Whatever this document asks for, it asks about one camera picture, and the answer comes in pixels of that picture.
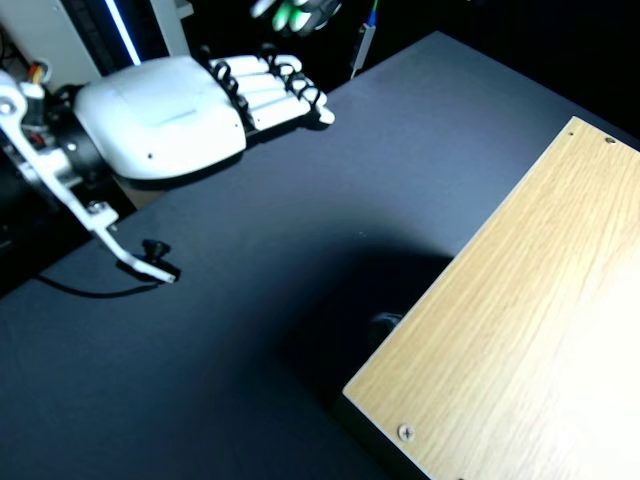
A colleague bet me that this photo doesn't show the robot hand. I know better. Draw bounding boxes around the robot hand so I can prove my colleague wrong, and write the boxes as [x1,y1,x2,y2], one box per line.
[248,0,345,37]
[73,43,336,192]

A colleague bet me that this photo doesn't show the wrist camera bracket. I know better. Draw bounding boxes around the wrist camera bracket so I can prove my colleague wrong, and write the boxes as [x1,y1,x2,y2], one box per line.
[0,69,182,286]

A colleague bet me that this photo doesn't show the grey table cloth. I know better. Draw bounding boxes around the grey table cloth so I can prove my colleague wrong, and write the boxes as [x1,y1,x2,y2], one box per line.
[0,29,640,480]

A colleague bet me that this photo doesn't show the black camera cable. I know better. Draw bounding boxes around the black camera cable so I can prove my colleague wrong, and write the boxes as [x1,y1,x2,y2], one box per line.
[37,272,169,300]

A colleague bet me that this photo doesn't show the chrome door handle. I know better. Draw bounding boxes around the chrome door handle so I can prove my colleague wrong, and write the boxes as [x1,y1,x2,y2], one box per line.
[368,311,404,346]

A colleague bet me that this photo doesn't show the robot body with light strip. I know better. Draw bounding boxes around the robot body with light strip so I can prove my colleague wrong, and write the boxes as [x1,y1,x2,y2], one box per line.
[0,0,194,89]

